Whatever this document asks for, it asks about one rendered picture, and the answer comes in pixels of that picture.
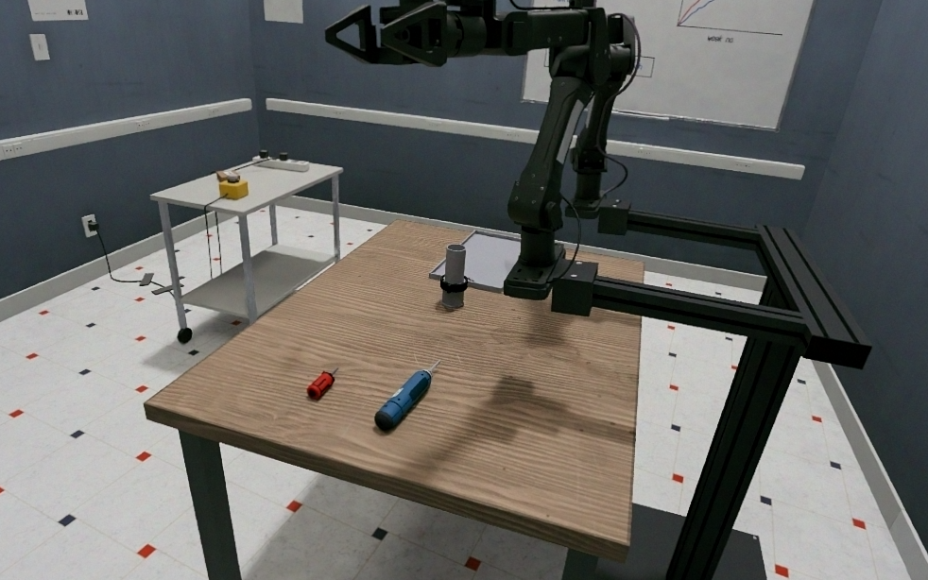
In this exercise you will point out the red stubby screwdriver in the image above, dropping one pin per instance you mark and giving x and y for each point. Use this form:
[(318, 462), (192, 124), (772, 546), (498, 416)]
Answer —
[(320, 385)]

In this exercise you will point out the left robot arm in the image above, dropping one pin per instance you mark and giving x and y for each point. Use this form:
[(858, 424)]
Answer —
[(576, 72)]

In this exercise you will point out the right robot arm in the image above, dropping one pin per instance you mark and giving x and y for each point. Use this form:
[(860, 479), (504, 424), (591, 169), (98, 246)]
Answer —
[(586, 157)]

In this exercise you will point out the black clamp ring half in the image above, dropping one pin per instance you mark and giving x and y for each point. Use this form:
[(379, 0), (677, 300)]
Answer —
[(455, 288)]

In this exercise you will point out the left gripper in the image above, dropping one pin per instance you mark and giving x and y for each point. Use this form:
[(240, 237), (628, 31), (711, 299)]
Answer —
[(429, 23)]

